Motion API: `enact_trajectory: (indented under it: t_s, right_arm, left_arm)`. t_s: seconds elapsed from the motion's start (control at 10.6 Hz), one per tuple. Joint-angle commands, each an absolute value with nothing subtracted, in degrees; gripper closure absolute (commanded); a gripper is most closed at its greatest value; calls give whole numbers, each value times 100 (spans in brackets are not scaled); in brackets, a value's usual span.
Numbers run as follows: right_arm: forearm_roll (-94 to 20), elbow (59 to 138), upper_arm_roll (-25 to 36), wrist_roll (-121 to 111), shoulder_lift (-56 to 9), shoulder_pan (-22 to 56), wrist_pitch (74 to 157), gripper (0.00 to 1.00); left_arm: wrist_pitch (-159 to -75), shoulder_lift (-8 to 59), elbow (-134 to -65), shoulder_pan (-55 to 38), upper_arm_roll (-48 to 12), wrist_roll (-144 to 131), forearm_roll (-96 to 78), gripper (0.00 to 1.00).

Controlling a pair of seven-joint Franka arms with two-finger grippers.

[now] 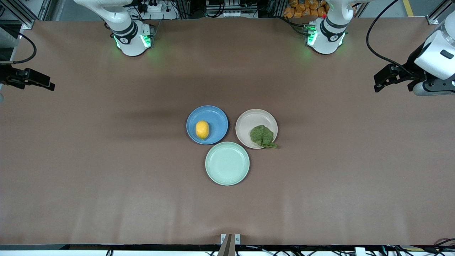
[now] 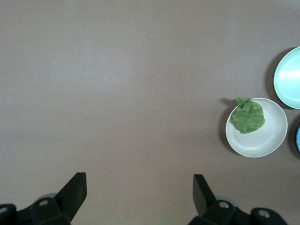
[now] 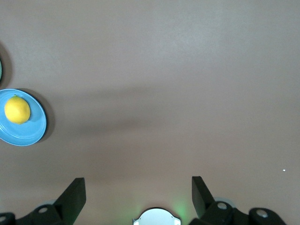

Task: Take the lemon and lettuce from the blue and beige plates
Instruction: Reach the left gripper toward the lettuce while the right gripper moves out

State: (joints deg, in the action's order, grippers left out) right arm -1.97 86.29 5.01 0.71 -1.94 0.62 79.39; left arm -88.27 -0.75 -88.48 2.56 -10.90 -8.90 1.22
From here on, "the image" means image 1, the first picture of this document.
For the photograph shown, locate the green lettuce leaf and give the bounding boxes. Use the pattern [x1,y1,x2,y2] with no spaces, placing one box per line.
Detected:
[250,124,279,149]

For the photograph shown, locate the yellow lemon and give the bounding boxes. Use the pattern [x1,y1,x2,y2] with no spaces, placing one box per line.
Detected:
[196,120,210,140]

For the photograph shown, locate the bag of orange fruits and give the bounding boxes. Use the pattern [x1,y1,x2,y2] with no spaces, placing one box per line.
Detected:
[283,0,330,19]

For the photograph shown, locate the white power strip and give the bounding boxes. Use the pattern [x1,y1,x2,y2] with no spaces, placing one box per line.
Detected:
[135,0,179,20]

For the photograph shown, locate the beige plate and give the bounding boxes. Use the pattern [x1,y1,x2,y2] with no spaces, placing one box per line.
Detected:
[235,109,278,149]

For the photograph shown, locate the white electronics box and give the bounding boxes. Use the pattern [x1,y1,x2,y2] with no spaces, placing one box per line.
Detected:
[205,0,259,18]

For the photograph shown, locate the blue plate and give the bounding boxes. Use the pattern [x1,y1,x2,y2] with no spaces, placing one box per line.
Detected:
[186,105,229,145]

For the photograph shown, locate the light green plate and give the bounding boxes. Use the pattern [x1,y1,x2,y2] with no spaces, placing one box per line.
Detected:
[205,142,250,186]

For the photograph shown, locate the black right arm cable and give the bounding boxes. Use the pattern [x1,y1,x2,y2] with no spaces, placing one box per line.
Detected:
[12,32,37,65]

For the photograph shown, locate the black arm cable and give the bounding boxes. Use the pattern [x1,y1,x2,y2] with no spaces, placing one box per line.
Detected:
[366,0,427,77]
[12,32,37,65]

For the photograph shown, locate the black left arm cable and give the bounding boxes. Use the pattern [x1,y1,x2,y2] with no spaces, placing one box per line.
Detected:
[366,0,427,77]

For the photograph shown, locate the aluminium frame profile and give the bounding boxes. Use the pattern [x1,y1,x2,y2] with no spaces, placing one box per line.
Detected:
[0,0,54,30]
[426,0,455,25]

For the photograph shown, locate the black base supply cable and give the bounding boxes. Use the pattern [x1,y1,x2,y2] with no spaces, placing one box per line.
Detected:
[277,16,310,36]

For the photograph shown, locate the metal camera stand bracket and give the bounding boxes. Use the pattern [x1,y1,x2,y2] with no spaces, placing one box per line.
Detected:
[218,234,241,256]

